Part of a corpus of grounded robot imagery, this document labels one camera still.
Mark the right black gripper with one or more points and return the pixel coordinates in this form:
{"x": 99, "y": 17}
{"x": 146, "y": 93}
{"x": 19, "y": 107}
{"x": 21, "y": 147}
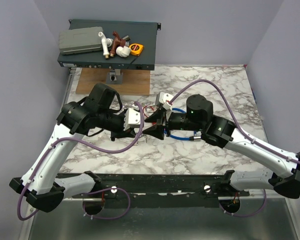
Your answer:
{"x": 157, "y": 130}

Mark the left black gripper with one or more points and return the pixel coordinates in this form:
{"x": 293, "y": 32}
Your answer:
{"x": 121, "y": 133}

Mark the red cable lock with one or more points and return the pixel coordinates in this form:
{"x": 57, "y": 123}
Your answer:
{"x": 149, "y": 110}

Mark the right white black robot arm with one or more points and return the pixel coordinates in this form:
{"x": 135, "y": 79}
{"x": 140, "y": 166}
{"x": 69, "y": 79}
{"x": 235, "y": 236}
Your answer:
{"x": 282, "y": 173}

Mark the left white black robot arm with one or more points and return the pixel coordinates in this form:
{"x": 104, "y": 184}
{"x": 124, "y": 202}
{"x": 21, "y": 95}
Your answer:
{"x": 40, "y": 186}

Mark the white pipe elbow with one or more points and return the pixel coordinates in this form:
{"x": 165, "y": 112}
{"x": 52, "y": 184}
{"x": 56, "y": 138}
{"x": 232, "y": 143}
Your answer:
{"x": 123, "y": 51}

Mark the wooden board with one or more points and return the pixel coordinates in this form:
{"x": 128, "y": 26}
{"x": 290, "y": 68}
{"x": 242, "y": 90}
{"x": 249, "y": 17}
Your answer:
{"x": 134, "y": 82}

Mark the yellow tape measure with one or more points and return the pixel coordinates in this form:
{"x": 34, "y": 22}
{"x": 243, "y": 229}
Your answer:
{"x": 136, "y": 49}

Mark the brown tap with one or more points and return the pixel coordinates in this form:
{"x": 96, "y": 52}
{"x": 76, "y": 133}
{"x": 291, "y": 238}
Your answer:
{"x": 117, "y": 42}

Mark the white pipe faucet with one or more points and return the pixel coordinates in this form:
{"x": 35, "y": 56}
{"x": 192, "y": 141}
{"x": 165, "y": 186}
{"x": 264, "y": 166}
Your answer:
{"x": 106, "y": 44}

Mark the dark rack server unit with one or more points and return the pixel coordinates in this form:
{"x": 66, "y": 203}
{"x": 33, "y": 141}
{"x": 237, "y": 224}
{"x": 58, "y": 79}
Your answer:
{"x": 144, "y": 33}

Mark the small black object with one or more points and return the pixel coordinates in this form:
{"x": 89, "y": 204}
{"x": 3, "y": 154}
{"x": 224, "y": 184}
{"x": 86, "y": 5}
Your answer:
{"x": 126, "y": 38}

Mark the grey plastic case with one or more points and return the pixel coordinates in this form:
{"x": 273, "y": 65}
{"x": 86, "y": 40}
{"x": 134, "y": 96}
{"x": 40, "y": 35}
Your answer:
{"x": 80, "y": 40}

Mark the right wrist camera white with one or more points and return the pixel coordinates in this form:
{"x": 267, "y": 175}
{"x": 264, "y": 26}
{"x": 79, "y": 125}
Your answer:
{"x": 163, "y": 99}

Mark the grey metal bracket stand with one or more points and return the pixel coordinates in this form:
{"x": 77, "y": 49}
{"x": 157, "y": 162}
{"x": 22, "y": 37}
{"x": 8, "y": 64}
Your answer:
{"x": 114, "y": 77}

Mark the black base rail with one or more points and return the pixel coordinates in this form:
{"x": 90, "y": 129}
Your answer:
{"x": 160, "y": 191}

